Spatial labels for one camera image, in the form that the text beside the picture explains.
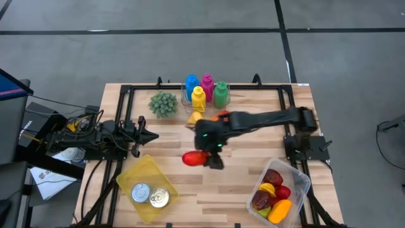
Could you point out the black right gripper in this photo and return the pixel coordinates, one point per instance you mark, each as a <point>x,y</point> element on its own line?
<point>210,134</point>

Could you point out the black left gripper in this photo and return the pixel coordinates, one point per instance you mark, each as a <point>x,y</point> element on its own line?
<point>133,136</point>

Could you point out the red yellow toy mango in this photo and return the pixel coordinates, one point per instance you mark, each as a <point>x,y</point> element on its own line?
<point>193,158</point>

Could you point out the black label food can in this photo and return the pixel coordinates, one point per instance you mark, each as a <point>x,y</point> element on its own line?
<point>140,192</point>

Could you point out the yellow plastic bottle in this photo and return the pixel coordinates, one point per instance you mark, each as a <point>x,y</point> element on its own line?
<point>198,99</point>

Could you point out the yellow toy starfruit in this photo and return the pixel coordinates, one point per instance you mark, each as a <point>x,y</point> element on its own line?
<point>268,188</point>

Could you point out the blue label salmon can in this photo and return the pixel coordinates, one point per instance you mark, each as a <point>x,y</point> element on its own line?
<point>159,198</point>

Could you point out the dark maroon toy fruit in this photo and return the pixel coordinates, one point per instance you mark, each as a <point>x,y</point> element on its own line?
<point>272,177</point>
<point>261,200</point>

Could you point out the green plastic bottle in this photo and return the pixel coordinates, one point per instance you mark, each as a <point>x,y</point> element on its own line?
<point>221,95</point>

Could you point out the blue plastic bottle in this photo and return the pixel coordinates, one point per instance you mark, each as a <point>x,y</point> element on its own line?
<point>191,85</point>

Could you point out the green toy apple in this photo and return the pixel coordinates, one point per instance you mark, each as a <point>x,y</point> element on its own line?
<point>264,212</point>

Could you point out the pink plastic bottle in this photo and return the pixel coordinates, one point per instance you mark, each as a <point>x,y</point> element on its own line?
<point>207,85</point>

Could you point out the small red toy apple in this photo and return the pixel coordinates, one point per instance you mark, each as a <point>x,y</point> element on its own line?
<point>283,192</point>

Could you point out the yellow orange toy mango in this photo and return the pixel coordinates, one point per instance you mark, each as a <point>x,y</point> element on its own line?
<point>280,211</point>

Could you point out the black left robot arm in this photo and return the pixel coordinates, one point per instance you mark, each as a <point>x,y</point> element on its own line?
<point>79,139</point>

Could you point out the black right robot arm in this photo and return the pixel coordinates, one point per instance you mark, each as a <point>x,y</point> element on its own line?
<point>269,118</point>

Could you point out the translucent yellow plastic bin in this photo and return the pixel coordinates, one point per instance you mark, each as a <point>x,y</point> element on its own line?
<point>142,171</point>

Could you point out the green artificial plant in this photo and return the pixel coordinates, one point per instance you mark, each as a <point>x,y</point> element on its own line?
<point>163,104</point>

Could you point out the clear plastic bottle tray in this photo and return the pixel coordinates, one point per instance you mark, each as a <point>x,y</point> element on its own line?
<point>186,109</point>

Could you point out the pale yellow toy pear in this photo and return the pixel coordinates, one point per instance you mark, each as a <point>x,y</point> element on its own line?
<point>193,118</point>

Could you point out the orange red toy mango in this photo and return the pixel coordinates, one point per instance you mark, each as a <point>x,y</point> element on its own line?
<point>222,113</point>

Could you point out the clear plastic bin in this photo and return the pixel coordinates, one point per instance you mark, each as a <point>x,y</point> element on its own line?
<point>297,180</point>

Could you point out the white paper sheets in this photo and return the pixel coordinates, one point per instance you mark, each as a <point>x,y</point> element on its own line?
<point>50,183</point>

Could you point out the black stand beam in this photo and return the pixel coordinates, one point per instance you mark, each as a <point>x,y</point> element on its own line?
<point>41,160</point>

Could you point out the black box with white print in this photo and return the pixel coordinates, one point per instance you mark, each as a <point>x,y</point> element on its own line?
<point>31,123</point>

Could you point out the monitor with blue screen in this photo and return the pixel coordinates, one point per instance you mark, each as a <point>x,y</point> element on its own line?
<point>11,87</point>

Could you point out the black metal table frame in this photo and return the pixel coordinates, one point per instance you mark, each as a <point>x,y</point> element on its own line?
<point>145,86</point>

